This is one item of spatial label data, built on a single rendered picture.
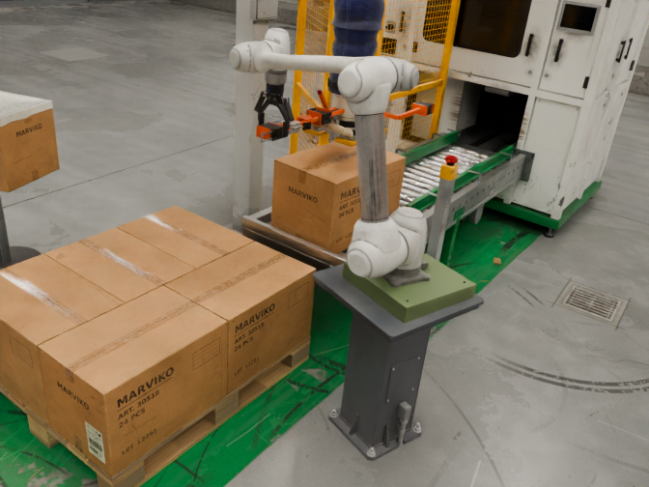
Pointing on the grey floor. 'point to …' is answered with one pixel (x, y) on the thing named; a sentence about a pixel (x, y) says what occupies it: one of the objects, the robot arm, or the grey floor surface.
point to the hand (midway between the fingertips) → (272, 130)
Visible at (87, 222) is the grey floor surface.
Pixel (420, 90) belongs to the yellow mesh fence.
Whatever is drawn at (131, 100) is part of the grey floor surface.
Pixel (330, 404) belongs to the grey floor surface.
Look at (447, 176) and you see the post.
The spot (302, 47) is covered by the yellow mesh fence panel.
